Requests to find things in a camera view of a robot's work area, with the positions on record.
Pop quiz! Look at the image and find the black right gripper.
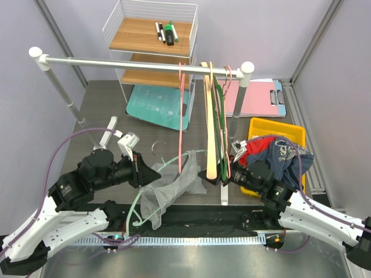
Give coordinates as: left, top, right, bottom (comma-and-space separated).
198, 155, 263, 193

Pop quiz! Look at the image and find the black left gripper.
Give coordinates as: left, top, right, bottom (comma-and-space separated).
94, 149, 162, 191

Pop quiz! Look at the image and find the grey garment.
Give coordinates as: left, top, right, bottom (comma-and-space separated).
139, 149, 208, 231

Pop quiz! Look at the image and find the pink wire hanger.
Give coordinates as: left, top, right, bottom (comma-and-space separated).
217, 65, 232, 162
178, 63, 185, 174

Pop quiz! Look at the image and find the red t-shirt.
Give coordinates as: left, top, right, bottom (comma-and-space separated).
239, 137, 276, 166

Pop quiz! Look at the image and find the mint green hanger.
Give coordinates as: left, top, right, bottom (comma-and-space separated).
125, 149, 221, 235

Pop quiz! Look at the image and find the navy blue garment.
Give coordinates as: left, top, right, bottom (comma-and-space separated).
248, 138, 314, 189

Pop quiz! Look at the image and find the green plastic hanger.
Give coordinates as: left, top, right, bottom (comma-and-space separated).
211, 76, 230, 182

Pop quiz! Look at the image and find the wooden hanger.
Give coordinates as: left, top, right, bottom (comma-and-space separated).
203, 73, 217, 180

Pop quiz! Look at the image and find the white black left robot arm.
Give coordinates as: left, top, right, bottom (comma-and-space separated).
1, 149, 161, 276

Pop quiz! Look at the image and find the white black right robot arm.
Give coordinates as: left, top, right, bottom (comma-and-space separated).
225, 160, 370, 270

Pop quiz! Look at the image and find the yellow plastic tray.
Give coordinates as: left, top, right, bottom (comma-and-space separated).
241, 117, 307, 200

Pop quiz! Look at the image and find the teal folder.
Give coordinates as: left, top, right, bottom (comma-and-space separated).
126, 85, 194, 131

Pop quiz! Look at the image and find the pink clipboard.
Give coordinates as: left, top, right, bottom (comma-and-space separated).
225, 79, 281, 117

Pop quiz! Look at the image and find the black white marker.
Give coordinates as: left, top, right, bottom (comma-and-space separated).
158, 23, 166, 43
155, 22, 162, 41

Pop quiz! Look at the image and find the green capped marker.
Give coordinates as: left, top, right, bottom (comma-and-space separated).
169, 21, 179, 42

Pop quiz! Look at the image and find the green highlighter marker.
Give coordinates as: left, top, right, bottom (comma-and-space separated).
164, 24, 174, 46

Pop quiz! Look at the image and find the silver clothes rack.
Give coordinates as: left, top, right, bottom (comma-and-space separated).
28, 46, 256, 206

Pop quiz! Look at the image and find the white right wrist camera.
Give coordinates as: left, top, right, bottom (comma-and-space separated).
231, 140, 248, 162

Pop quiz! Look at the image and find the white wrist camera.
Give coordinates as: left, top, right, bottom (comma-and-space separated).
231, 140, 248, 162
114, 130, 140, 161

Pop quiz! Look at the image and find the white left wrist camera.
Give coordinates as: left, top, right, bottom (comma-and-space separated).
114, 130, 140, 161

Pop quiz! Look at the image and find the silver metal hook ring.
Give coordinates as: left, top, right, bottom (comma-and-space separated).
150, 140, 168, 153

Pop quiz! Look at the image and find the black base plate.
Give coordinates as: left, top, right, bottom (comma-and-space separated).
54, 202, 288, 237

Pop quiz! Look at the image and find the white slotted cable duct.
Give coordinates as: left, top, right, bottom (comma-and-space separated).
70, 234, 266, 247

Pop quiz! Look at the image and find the white wire shelf basket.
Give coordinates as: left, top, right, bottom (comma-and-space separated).
101, 0, 199, 111

